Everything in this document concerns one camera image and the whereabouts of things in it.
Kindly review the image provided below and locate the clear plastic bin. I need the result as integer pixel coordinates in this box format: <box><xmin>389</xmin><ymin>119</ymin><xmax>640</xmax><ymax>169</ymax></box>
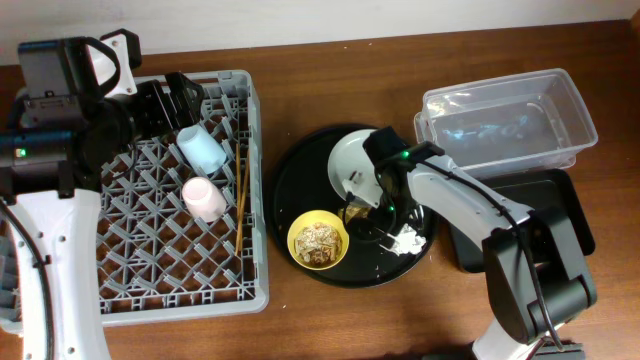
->
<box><xmin>414</xmin><ymin>68</ymin><xmax>599</xmax><ymax>179</ymax></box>

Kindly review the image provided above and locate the round black tray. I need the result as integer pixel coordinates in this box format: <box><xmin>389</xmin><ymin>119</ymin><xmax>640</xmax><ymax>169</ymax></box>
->
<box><xmin>265</xmin><ymin>124</ymin><xmax>438</xmax><ymax>288</ymax></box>

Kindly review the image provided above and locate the yellow bowl with food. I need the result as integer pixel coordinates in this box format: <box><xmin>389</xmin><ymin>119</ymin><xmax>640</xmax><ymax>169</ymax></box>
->
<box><xmin>287</xmin><ymin>210</ymin><xmax>350</xmax><ymax>271</ymax></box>

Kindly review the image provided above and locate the wooden chopstick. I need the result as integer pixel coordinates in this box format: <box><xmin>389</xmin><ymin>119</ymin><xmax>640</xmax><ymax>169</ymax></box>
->
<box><xmin>236</xmin><ymin>151</ymin><xmax>251</xmax><ymax>256</ymax></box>
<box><xmin>234</xmin><ymin>140</ymin><xmax>242</xmax><ymax>256</ymax></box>

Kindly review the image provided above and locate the white round plate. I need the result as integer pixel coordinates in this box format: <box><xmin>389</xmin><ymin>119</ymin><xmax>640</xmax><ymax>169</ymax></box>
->
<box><xmin>327</xmin><ymin>129</ymin><xmax>375</xmax><ymax>206</ymax></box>

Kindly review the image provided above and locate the gold snack wrapper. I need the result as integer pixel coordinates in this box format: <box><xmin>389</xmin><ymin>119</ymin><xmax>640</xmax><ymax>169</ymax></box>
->
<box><xmin>338</xmin><ymin>204</ymin><xmax>372</xmax><ymax>224</ymax></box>

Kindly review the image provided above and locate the grey plastic dishwasher rack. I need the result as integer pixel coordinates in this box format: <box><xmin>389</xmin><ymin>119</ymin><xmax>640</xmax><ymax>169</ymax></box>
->
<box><xmin>95</xmin><ymin>70</ymin><xmax>269</xmax><ymax>326</ymax></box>

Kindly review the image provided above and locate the pink cup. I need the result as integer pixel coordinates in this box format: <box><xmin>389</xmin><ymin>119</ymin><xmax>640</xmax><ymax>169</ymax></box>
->
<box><xmin>181</xmin><ymin>177</ymin><xmax>227</xmax><ymax>223</ymax></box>

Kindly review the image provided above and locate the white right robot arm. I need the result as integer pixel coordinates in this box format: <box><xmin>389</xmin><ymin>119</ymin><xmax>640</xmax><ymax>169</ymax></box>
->
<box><xmin>329</xmin><ymin>127</ymin><xmax>597</xmax><ymax>360</ymax></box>

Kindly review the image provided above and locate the white tissue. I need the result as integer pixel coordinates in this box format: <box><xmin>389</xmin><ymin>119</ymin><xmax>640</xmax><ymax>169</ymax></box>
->
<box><xmin>379</xmin><ymin>224</ymin><xmax>427</xmax><ymax>256</ymax></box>

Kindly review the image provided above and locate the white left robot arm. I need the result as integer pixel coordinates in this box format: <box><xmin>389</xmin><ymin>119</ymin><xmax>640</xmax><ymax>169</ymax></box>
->
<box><xmin>1</xmin><ymin>29</ymin><xmax>205</xmax><ymax>359</ymax></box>

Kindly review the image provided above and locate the black rectangular tray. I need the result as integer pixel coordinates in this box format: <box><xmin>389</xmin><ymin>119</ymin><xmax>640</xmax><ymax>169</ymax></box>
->
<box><xmin>449</xmin><ymin>169</ymin><xmax>596</xmax><ymax>273</ymax></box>

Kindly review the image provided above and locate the light blue cup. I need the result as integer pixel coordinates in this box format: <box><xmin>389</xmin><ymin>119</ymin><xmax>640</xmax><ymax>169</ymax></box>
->
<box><xmin>176</xmin><ymin>125</ymin><xmax>227</xmax><ymax>174</ymax></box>

